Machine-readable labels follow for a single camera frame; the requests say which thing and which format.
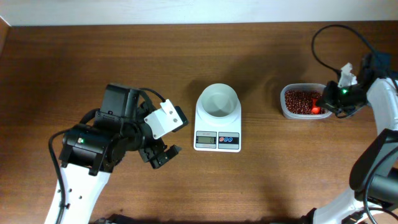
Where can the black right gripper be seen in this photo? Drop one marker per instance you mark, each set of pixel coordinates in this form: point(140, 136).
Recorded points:
point(328, 100)

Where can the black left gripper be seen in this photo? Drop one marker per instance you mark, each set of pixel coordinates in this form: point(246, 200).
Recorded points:
point(158, 161)

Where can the orange measuring scoop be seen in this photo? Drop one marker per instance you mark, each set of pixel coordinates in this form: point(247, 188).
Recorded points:
point(315, 109)

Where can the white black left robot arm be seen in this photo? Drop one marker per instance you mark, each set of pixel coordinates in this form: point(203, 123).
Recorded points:
point(85, 155)

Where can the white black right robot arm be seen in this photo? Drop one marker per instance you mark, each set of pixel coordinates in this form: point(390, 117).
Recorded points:
point(373, 178)

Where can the white digital kitchen scale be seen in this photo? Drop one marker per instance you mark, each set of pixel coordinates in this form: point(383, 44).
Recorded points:
point(217, 134)

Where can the clear plastic food container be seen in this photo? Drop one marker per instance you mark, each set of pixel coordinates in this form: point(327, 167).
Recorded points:
point(305, 87)

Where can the red adzuki beans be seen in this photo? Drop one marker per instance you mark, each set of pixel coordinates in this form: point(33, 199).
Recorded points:
point(300, 101)

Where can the white plastic bowl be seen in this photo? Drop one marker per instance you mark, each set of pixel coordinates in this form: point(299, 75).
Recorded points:
point(218, 100)

